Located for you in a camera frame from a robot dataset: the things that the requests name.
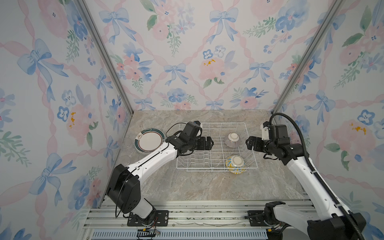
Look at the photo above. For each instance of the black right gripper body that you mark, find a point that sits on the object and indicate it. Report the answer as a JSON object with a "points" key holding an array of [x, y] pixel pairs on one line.
{"points": [[265, 145]]}

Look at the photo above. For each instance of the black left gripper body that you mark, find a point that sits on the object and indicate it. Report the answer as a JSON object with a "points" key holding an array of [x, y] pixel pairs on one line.
{"points": [[200, 144]]}

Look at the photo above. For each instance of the purple striped bowl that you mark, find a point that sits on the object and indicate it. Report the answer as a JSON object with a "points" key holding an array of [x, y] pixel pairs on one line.
{"points": [[232, 140]]}

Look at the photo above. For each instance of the blue yellow patterned bowl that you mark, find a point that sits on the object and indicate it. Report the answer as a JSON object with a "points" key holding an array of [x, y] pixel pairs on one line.
{"points": [[235, 164]]}

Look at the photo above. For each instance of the white plate dark underside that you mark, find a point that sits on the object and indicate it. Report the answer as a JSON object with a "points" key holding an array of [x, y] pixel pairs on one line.
{"points": [[149, 140]]}

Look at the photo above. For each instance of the clear faceted glass back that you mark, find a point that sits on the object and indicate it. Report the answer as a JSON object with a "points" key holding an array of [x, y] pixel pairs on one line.
{"points": [[125, 144]]}

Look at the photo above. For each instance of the clear faceted glass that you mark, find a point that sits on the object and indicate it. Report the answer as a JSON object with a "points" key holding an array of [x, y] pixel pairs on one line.
{"points": [[124, 160], [125, 144]]}

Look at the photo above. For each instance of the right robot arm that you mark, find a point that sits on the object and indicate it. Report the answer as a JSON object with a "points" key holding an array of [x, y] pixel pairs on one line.
{"points": [[333, 220]]}

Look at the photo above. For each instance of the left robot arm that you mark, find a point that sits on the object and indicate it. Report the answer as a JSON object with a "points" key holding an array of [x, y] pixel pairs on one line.
{"points": [[124, 187]]}

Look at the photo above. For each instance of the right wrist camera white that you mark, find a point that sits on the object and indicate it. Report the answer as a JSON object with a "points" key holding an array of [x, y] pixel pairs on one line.
{"points": [[265, 130]]}

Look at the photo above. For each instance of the white wire dish rack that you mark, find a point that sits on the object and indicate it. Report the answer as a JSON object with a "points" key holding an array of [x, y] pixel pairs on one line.
{"points": [[214, 160]]}

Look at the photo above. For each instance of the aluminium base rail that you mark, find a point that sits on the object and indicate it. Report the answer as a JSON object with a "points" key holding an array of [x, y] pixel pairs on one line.
{"points": [[186, 220]]}

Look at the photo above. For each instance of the left aluminium corner post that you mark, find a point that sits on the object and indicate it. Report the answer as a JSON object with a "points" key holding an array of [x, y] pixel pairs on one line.
{"points": [[95, 34]]}

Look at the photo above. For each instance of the aluminium corner post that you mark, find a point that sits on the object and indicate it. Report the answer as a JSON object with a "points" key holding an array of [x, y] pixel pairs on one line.
{"points": [[329, 17], [95, 34]]}

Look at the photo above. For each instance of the right aluminium corner post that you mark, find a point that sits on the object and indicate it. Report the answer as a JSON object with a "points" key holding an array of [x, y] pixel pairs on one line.
{"points": [[329, 17]]}

